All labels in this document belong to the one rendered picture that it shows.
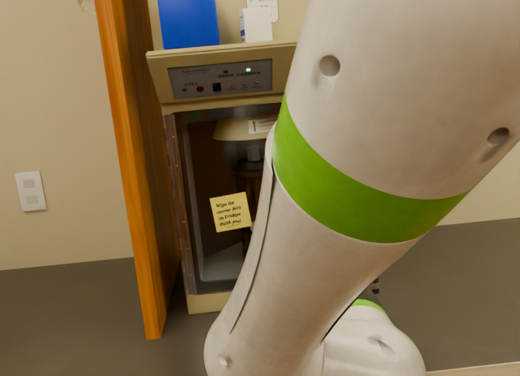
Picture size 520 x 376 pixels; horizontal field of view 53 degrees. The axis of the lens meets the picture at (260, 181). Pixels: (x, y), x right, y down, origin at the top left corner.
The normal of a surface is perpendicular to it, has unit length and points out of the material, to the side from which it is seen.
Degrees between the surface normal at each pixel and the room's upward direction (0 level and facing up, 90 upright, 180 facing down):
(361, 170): 118
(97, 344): 0
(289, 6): 90
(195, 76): 135
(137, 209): 90
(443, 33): 106
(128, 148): 90
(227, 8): 90
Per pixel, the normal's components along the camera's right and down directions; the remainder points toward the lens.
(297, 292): -0.40, 0.71
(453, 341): -0.09, -0.97
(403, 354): 0.38, -0.59
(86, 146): 0.06, 0.23
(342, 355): 0.16, -0.52
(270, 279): -0.75, 0.45
